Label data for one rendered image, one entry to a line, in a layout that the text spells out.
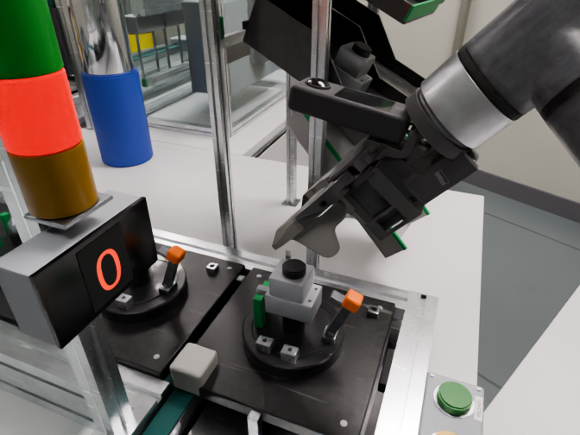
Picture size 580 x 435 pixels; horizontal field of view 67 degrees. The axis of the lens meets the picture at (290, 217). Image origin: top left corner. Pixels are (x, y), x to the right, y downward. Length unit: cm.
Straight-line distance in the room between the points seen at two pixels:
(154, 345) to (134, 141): 86
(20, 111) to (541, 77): 35
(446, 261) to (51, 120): 82
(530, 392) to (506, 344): 134
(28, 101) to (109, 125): 106
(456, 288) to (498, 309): 136
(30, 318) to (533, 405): 66
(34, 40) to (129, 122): 106
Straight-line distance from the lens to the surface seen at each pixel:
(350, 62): 69
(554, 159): 311
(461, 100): 37
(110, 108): 136
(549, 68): 36
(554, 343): 89
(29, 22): 32
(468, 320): 86
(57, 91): 33
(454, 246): 104
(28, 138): 33
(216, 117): 73
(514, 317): 227
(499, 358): 206
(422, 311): 71
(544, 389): 81
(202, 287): 71
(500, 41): 37
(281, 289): 54
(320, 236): 44
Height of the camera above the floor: 143
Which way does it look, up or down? 32 degrees down
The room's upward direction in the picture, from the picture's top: straight up
